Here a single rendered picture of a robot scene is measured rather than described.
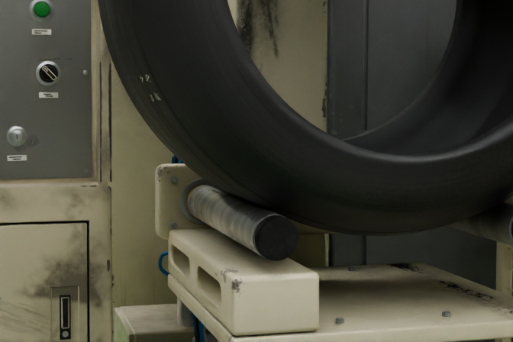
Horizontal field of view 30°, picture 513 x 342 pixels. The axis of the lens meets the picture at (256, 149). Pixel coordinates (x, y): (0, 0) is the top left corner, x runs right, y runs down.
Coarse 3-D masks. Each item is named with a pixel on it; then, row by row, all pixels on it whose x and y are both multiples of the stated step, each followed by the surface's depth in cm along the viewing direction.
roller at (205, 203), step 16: (192, 192) 124; (208, 192) 118; (224, 192) 116; (192, 208) 121; (208, 208) 112; (224, 208) 106; (240, 208) 102; (256, 208) 99; (208, 224) 116; (224, 224) 104; (240, 224) 98; (256, 224) 93; (272, 224) 93; (288, 224) 93; (240, 240) 99; (256, 240) 93; (272, 240) 93; (288, 240) 93; (272, 256) 93; (288, 256) 94
